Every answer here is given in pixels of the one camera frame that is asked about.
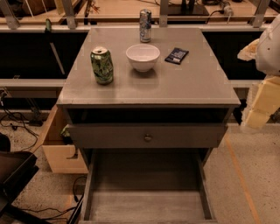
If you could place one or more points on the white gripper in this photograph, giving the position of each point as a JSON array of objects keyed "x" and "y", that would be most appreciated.
[{"x": 269, "y": 53}]

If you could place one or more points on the green soda can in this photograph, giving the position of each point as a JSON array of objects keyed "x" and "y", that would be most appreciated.
[{"x": 102, "y": 65}]

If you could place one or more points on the grey drawer cabinet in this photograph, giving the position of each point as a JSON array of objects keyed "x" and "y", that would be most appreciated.
[{"x": 195, "y": 92}]

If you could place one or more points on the top drawer with knob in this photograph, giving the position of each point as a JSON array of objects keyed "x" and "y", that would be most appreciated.
[{"x": 130, "y": 136}]

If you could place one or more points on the silver blue tall can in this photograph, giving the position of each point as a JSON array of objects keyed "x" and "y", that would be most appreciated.
[{"x": 145, "y": 25}]

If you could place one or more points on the open middle drawer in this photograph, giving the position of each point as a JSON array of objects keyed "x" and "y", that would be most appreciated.
[{"x": 146, "y": 187}]

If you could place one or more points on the dark blue snack packet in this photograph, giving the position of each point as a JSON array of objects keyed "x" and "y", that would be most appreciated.
[{"x": 176, "y": 56}]

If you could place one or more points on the white ceramic bowl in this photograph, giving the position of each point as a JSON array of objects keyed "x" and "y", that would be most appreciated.
[{"x": 142, "y": 57}]

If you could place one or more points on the light wooden box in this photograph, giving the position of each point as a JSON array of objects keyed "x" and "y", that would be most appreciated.
[{"x": 62, "y": 157}]

